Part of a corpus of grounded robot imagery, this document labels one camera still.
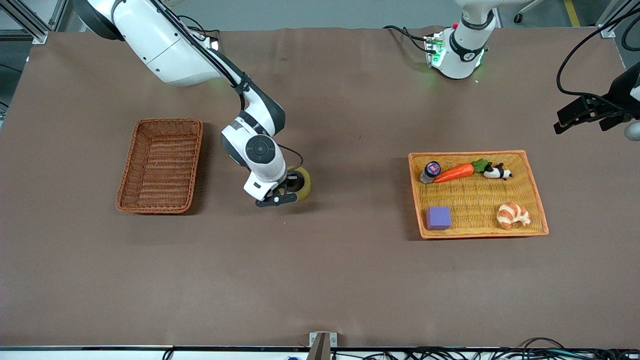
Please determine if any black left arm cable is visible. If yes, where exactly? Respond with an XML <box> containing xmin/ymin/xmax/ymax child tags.
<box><xmin>555</xmin><ymin>4</ymin><xmax>640</xmax><ymax>102</ymax></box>

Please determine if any brown table cover sheet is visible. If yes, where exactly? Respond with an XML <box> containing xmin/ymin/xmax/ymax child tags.
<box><xmin>0</xmin><ymin>26</ymin><xmax>640</xmax><ymax>349</ymax></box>

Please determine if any orange yellow wicker basket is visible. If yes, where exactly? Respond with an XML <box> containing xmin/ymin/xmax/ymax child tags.
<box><xmin>408</xmin><ymin>150</ymin><xmax>550</xmax><ymax>240</ymax></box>

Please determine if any black table edge rail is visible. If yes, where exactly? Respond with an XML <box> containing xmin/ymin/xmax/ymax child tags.
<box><xmin>0</xmin><ymin>344</ymin><xmax>640</xmax><ymax>352</ymax></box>

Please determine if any black cable bundle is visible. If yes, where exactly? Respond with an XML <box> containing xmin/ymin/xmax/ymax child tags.
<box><xmin>330</xmin><ymin>337</ymin><xmax>640</xmax><ymax>360</ymax></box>

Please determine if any aluminium frame profile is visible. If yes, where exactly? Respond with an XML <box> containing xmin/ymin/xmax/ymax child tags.
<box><xmin>0</xmin><ymin>0</ymin><xmax>49</xmax><ymax>45</ymax></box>
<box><xmin>599</xmin><ymin>0</ymin><xmax>640</xmax><ymax>39</ymax></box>

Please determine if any orange toy carrot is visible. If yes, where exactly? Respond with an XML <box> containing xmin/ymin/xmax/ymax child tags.
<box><xmin>433</xmin><ymin>158</ymin><xmax>492</xmax><ymax>184</ymax></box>

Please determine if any black left base cable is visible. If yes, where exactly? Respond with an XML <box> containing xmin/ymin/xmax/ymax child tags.
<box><xmin>382</xmin><ymin>25</ymin><xmax>433</xmax><ymax>54</ymax></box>

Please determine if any brown wicker basket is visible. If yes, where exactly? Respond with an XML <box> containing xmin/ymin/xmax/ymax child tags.
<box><xmin>115</xmin><ymin>118</ymin><xmax>204</xmax><ymax>215</ymax></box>

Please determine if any purple foam cube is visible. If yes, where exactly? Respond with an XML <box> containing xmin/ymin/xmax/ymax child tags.
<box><xmin>425</xmin><ymin>206</ymin><xmax>453</xmax><ymax>231</ymax></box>

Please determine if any black white panda figurine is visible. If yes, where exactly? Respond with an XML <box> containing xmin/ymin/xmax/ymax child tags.
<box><xmin>482</xmin><ymin>162</ymin><xmax>513</xmax><ymax>181</ymax></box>

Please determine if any small jar pink lid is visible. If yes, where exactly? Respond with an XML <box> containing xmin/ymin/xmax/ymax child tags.
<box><xmin>419</xmin><ymin>161</ymin><xmax>442</xmax><ymax>185</ymax></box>

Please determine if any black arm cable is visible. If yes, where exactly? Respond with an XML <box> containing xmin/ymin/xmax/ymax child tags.
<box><xmin>555</xmin><ymin>4</ymin><xmax>640</xmax><ymax>102</ymax></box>
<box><xmin>150</xmin><ymin>0</ymin><xmax>306</xmax><ymax>172</ymax></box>

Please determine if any toy croissant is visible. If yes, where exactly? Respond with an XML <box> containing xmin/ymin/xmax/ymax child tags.
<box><xmin>496</xmin><ymin>201</ymin><xmax>532</xmax><ymax>231</ymax></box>

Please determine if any grey metal bracket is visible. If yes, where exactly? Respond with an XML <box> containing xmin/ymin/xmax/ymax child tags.
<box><xmin>306</xmin><ymin>331</ymin><xmax>338</xmax><ymax>360</ymax></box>

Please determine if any black chair caster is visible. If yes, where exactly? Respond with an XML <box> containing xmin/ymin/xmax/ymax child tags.
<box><xmin>513</xmin><ymin>0</ymin><xmax>547</xmax><ymax>24</ymax></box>

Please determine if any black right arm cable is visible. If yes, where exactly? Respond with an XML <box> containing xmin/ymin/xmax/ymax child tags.
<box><xmin>150</xmin><ymin>0</ymin><xmax>306</xmax><ymax>172</ymax></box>

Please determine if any clear yellowish tape roll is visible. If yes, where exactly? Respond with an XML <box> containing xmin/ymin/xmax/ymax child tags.
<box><xmin>278</xmin><ymin>166</ymin><xmax>312</xmax><ymax>203</ymax></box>

